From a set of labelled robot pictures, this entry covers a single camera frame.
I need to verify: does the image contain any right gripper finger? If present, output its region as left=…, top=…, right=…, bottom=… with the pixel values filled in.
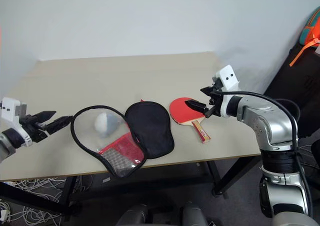
left=184, top=99, right=209, bottom=117
left=199, top=85, right=215, bottom=97

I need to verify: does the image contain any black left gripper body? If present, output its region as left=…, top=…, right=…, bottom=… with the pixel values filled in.
left=19, top=114, right=50, bottom=144

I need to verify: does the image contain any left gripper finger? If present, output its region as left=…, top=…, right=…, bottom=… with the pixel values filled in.
left=46, top=115, right=74, bottom=136
left=34, top=110, right=57, bottom=123

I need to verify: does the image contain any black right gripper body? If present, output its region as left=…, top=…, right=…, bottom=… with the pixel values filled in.
left=204, top=82, right=225, bottom=118

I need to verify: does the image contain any red table tennis paddle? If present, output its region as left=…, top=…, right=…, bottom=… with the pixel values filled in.
left=169, top=96, right=212, bottom=145

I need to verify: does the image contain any white ping pong ball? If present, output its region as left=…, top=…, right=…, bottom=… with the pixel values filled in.
left=94, top=112, right=121, bottom=139

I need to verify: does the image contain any beige table with black legs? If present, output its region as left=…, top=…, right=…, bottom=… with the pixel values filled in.
left=0, top=51, right=262, bottom=222

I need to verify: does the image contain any black office chair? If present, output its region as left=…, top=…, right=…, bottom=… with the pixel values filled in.
left=262, top=45, right=320, bottom=139

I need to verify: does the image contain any dark grey rounded shape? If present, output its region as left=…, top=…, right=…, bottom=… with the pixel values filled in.
left=115, top=204, right=151, bottom=226
left=181, top=201, right=209, bottom=226

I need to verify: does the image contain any teal and orange backpack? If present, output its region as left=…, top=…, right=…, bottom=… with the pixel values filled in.
left=289, top=6, right=320, bottom=67

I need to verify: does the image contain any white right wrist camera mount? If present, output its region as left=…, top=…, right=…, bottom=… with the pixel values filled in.
left=211, top=64, right=241, bottom=119

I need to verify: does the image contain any white cable tangle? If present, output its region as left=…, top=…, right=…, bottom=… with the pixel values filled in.
left=0, top=176, right=66, bottom=226

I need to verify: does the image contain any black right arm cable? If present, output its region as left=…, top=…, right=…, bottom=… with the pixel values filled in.
left=214, top=90, right=314, bottom=218

